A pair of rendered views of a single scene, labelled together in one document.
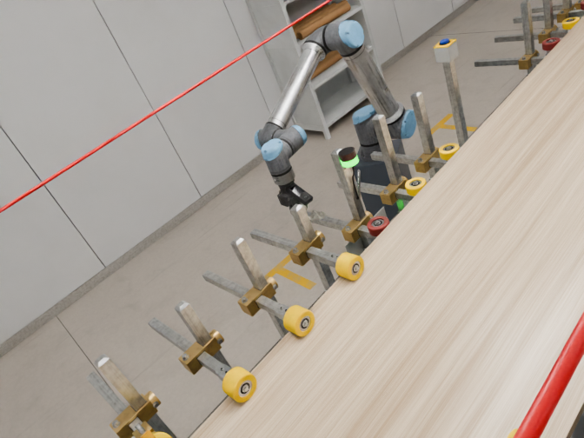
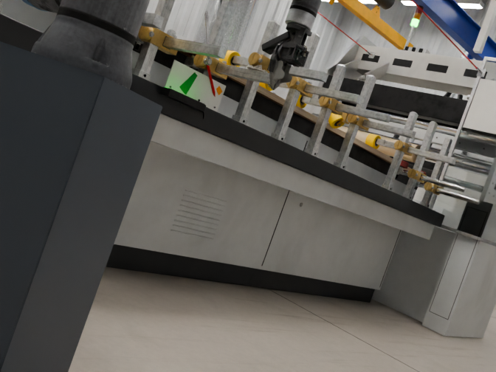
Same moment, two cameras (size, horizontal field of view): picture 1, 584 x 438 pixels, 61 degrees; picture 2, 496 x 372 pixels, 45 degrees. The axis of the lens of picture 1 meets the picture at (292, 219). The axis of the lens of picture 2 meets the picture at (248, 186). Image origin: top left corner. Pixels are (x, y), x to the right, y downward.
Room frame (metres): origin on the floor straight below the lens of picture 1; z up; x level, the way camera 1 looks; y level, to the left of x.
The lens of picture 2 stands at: (3.68, -0.55, 0.53)
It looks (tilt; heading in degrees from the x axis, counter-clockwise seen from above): 1 degrees down; 164
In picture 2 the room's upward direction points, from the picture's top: 20 degrees clockwise
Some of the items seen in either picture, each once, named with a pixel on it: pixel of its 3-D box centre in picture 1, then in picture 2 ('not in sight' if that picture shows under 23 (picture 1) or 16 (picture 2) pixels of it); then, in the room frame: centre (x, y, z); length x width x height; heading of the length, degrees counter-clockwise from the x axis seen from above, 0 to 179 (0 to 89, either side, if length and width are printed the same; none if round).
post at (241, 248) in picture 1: (265, 294); (295, 88); (1.29, 0.18, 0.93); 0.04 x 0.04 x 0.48; 33
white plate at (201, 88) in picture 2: (368, 235); (196, 87); (1.60, -0.25, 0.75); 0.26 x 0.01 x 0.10; 123
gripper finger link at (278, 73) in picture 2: not in sight; (278, 74); (1.82, -0.05, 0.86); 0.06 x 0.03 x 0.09; 32
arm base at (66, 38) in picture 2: (374, 145); (89, 49); (2.48, -0.60, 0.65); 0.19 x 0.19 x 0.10
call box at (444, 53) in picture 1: (446, 51); not in sight; (1.98, -0.88, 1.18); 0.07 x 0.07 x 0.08; 33
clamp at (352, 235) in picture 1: (359, 226); (211, 65); (1.55, -0.22, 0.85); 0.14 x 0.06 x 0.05; 123
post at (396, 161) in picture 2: not in sight; (399, 153); (0.75, 1.02, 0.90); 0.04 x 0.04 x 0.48; 33
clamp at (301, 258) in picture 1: (308, 247); (263, 64); (1.42, -0.01, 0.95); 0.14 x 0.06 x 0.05; 123
